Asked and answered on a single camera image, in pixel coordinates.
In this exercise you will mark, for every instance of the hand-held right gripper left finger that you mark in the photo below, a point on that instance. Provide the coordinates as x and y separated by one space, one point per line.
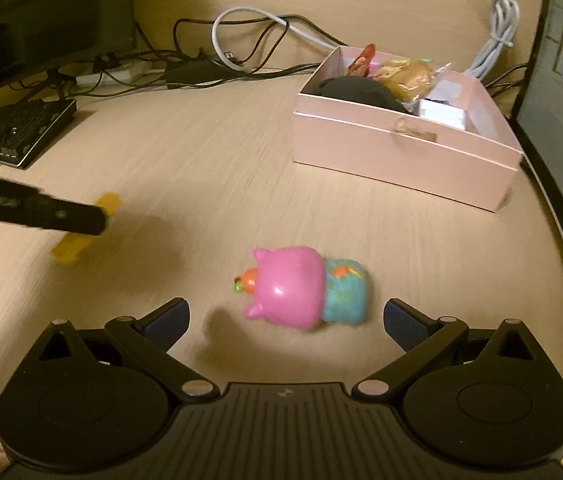
169 323

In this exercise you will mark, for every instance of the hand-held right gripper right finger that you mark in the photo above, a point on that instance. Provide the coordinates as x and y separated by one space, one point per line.
404 325

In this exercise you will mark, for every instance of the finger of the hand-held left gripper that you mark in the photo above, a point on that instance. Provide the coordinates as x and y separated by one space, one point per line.
36 207

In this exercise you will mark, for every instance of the yellow toy brick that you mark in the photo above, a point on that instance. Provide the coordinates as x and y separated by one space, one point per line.
74 249

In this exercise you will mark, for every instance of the pink and teal pig toy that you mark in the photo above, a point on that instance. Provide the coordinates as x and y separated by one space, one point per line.
301 287

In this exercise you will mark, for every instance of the pink storage box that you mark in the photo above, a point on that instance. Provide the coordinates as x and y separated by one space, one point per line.
401 157

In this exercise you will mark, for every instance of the white adapter block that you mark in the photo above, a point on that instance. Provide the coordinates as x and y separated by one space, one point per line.
444 107

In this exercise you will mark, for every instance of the black cloth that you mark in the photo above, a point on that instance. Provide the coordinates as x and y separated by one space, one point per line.
361 92

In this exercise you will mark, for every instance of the clear bread packet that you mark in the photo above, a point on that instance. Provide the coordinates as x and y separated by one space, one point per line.
406 76

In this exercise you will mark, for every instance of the red snack packet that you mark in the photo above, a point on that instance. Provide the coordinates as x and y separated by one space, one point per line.
364 58

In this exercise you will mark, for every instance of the black keyboard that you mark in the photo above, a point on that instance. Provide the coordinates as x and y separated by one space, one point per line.
11 130

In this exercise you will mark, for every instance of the white power strip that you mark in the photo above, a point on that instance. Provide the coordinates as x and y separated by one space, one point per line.
111 74

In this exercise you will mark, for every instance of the black computer monitor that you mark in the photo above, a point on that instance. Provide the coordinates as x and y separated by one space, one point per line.
46 15

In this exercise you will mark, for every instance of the black power adapter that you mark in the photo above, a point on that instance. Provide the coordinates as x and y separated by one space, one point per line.
191 71

